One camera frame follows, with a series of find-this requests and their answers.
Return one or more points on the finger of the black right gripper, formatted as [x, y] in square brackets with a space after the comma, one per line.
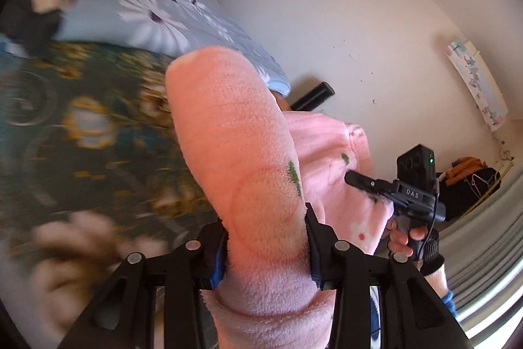
[368, 184]

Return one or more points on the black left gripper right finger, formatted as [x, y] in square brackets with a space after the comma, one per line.
[411, 313]

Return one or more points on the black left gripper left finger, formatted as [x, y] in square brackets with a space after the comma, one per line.
[121, 314]

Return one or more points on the pink fleece garment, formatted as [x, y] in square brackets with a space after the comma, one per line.
[260, 169]

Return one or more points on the person's right hand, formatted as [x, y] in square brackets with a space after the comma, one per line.
[399, 240]

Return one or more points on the orange black bag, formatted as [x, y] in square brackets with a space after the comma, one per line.
[465, 184]

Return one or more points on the black speaker box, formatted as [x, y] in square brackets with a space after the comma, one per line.
[314, 98]

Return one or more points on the light blue floral quilt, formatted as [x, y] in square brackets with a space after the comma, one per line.
[169, 27]

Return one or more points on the dark grey garment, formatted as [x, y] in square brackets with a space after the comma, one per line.
[24, 33]

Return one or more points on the black camera box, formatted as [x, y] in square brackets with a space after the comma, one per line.
[416, 165]

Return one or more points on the wall calendar scroll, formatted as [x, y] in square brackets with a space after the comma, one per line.
[472, 68]

